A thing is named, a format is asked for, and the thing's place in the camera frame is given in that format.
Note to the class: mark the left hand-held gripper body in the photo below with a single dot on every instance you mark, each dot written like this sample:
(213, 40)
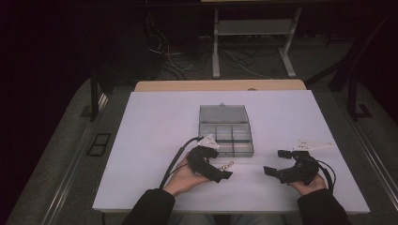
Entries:
(200, 162)

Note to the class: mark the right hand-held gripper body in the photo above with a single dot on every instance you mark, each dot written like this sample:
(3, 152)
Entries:
(302, 172)

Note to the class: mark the clear plastic compartment box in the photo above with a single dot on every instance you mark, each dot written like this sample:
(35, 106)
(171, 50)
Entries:
(226, 131)

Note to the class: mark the person's right hand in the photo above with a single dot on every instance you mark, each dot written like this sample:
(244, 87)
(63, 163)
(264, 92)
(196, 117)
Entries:
(309, 187)

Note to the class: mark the person's left hand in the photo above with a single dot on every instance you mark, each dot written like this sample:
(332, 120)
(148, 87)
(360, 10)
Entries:
(184, 179)

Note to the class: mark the light wooden table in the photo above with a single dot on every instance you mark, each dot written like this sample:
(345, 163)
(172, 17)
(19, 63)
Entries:
(219, 85)

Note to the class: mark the black metal stand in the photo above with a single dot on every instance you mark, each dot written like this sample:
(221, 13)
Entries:
(353, 100)
(94, 93)

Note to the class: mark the aluminium floor rail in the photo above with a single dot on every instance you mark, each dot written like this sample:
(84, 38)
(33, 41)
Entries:
(67, 175)
(375, 159)

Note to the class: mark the grey metal stand frame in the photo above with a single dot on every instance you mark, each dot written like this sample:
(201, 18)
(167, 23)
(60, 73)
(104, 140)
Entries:
(253, 27)

